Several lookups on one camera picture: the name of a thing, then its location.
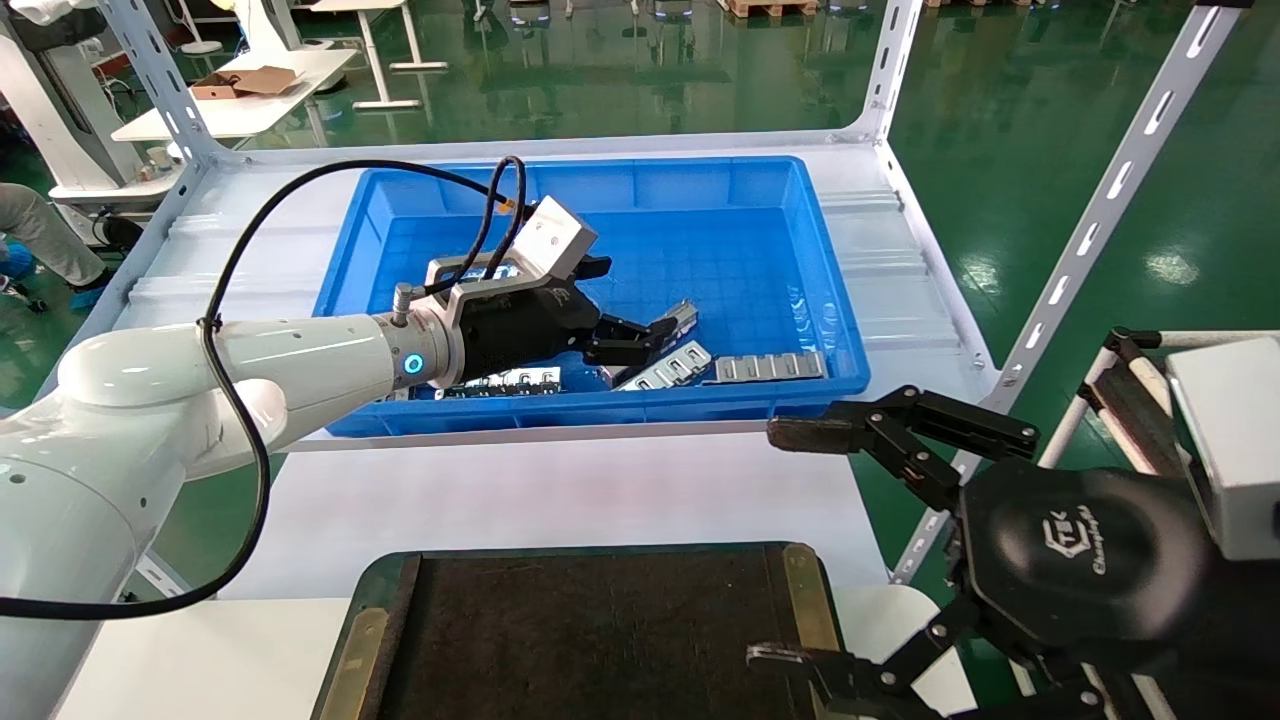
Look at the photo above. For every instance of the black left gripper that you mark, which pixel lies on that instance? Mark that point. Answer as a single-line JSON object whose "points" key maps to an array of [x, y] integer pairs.
{"points": [[520, 325]]}

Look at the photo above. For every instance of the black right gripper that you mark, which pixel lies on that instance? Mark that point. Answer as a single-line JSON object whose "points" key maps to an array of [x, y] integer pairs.
{"points": [[1090, 570]]}

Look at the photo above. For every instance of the grey metal channel part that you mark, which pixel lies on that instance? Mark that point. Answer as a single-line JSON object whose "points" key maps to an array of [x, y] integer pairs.
{"points": [[683, 315]]}

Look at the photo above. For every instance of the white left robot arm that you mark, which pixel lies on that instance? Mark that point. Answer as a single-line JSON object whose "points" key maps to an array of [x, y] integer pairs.
{"points": [[250, 360]]}

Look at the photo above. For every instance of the black felt-lined container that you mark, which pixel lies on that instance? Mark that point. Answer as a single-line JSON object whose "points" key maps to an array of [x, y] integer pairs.
{"points": [[600, 640]]}

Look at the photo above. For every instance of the silver slotted metal strip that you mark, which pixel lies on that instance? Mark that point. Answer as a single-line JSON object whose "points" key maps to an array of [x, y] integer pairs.
{"points": [[675, 365], [520, 380], [770, 367]]}

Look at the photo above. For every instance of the blue plastic bin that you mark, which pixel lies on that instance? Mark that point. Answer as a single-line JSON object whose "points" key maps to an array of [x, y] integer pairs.
{"points": [[700, 240]]}

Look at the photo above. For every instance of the white pipe rack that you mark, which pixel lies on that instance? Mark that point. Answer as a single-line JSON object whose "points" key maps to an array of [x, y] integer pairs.
{"points": [[1140, 420]]}

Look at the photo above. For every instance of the white desk with legs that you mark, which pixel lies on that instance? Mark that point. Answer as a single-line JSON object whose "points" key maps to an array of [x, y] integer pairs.
{"points": [[385, 70]]}

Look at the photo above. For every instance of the wooden pallet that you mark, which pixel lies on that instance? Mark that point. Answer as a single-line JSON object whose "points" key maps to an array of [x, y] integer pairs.
{"points": [[770, 8]]}

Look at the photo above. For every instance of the white table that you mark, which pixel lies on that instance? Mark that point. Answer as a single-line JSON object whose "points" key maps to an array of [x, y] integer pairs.
{"points": [[250, 115]]}

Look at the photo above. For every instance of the open cardboard box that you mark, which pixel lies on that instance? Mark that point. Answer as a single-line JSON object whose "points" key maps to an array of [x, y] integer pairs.
{"points": [[245, 82]]}

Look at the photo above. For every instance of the blue shoe cover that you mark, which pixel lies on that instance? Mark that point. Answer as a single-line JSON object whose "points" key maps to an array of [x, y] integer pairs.
{"points": [[12, 262], [90, 295]]}

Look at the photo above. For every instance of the grey trousered person leg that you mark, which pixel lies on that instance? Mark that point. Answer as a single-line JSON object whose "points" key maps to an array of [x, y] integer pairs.
{"points": [[45, 235]]}

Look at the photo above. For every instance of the white machine housing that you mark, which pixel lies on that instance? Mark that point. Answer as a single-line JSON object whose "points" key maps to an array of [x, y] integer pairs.
{"points": [[60, 120]]}

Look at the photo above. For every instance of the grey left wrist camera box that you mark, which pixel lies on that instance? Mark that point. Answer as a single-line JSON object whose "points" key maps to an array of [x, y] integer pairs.
{"points": [[550, 240]]}

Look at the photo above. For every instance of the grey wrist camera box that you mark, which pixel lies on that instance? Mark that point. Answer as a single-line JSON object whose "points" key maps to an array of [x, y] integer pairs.
{"points": [[550, 240], [1235, 440]]}

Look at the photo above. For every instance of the white slotted shelf post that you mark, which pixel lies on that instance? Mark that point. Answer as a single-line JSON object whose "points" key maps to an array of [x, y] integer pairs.
{"points": [[150, 60], [893, 60], [1110, 195]]}

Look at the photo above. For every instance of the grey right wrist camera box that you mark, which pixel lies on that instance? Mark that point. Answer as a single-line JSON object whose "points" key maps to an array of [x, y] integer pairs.
{"points": [[1235, 440]]}

